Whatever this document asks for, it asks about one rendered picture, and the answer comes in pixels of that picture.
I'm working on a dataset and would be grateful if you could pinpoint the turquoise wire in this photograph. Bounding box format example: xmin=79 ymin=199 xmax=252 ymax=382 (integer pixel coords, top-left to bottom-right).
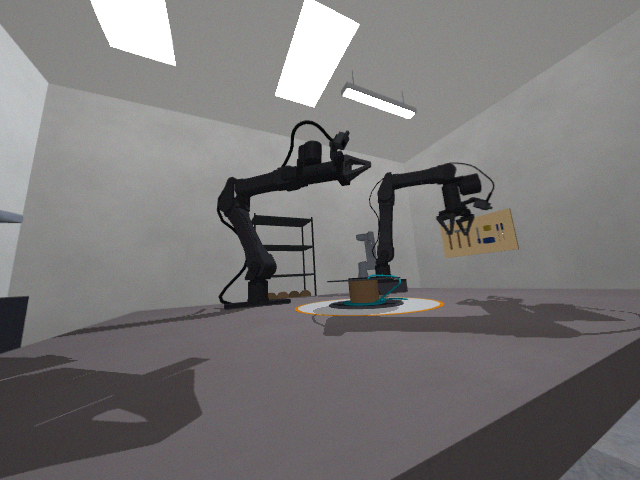
xmin=343 ymin=275 xmax=408 ymax=306

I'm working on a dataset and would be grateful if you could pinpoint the white circular mat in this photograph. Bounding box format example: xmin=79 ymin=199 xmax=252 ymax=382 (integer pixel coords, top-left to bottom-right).
xmin=298 ymin=298 xmax=440 ymax=315

